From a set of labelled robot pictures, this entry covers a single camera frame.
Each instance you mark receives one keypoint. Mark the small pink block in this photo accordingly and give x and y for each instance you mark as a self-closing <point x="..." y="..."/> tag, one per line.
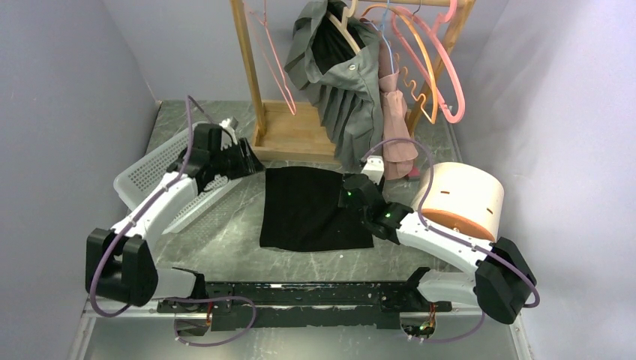
<point x="413" y="175"/>

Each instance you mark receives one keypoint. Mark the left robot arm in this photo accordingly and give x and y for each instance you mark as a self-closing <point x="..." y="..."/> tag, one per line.
<point x="119" y="263"/>

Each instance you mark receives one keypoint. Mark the black base frame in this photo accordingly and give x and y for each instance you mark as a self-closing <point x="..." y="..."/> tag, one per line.
<point x="379" y="303"/>

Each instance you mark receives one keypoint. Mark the pink pleated skirt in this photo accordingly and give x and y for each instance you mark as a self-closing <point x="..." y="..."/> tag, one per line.
<point x="398" y="156"/>

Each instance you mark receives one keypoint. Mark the orange wavy plastic hanger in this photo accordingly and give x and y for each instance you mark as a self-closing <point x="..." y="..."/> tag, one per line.
<point x="424" y="105"/>

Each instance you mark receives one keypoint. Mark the thin pink wire hanger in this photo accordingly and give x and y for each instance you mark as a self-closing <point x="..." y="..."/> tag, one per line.
<point x="273" y="62"/>

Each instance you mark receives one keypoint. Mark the black skirt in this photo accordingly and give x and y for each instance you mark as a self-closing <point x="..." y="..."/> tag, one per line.
<point x="301" y="212"/>

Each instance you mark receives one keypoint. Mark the white plastic laundry basket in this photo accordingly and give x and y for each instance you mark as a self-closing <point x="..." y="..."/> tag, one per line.
<point x="138" y="181"/>

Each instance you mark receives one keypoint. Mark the wooden clothes rack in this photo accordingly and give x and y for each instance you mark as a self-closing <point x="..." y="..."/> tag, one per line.
<point x="280" y="135"/>

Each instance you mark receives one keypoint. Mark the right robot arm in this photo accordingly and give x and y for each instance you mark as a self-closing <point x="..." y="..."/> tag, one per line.
<point x="493" y="276"/>

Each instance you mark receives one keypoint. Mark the beige wooden hanger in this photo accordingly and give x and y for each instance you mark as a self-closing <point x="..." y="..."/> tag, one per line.
<point x="341" y="23"/>

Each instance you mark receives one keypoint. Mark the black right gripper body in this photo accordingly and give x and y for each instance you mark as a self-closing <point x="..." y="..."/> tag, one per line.
<point x="343" y="199"/>

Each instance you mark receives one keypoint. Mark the blue wire hanger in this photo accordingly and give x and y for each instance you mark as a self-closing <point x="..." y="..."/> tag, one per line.
<point x="387" y="39"/>

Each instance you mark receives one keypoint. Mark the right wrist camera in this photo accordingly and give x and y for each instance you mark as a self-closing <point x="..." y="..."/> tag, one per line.
<point x="374" y="169"/>

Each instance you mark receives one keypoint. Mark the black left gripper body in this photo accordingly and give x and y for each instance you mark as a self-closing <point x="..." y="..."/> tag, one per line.
<point x="232" y="161"/>

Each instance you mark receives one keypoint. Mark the thick pink plastic hanger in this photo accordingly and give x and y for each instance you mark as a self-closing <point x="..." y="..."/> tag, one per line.
<point x="443" y="35"/>

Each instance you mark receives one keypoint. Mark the grey skirt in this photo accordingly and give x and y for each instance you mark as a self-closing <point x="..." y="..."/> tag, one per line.
<point x="341" y="84"/>

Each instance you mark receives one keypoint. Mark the cream cylinder with orange base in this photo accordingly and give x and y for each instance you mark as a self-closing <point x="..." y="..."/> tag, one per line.
<point x="463" y="198"/>

